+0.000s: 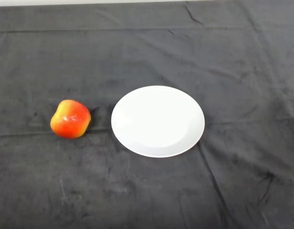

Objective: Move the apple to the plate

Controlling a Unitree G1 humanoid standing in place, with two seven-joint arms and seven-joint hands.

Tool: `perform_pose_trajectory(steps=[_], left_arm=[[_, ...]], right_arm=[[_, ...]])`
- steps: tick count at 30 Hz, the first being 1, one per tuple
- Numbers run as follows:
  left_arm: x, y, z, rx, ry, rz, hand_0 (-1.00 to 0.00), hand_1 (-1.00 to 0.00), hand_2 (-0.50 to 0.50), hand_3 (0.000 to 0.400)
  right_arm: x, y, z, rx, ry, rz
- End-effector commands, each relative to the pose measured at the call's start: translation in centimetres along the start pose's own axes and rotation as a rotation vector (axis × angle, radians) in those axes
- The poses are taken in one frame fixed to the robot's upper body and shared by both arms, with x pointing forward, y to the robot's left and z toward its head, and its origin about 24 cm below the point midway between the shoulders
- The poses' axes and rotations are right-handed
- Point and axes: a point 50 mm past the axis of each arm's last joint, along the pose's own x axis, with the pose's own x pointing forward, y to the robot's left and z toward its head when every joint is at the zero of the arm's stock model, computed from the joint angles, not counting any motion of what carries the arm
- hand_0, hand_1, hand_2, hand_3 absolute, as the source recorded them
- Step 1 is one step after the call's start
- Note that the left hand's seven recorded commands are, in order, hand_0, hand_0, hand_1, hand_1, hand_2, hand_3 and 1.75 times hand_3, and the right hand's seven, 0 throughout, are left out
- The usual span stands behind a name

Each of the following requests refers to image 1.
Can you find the red yellow apple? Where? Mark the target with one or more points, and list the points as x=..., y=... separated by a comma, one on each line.
x=70, y=121

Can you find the round white plate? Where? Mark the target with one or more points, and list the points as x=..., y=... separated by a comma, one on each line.
x=159, y=121

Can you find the black velvet cloth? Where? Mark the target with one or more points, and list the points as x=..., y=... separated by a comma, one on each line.
x=147, y=190

